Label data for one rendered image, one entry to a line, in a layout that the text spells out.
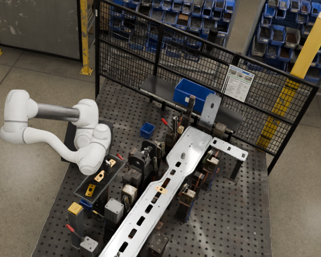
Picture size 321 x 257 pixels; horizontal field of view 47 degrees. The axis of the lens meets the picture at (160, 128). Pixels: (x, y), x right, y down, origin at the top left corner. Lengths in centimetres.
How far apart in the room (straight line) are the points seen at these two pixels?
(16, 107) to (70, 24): 244
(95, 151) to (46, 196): 180
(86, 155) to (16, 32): 324
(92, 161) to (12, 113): 63
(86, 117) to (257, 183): 147
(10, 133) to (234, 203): 171
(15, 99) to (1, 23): 276
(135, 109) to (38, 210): 128
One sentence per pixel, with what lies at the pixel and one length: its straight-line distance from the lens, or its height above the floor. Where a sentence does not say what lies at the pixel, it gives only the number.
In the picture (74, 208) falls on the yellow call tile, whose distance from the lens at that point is 225.
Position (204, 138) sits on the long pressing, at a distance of 290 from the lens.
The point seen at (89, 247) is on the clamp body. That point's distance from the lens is 225.
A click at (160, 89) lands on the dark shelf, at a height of 103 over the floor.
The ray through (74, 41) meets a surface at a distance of 472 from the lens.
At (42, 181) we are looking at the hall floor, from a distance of 380.
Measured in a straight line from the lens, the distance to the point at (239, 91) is 302.
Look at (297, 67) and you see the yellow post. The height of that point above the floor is 161.
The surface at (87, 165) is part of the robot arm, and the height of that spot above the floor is 156.
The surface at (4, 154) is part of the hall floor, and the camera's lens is 408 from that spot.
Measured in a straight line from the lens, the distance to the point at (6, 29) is 503.
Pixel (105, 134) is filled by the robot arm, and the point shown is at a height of 160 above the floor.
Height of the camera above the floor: 310
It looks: 47 degrees down
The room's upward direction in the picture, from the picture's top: 11 degrees clockwise
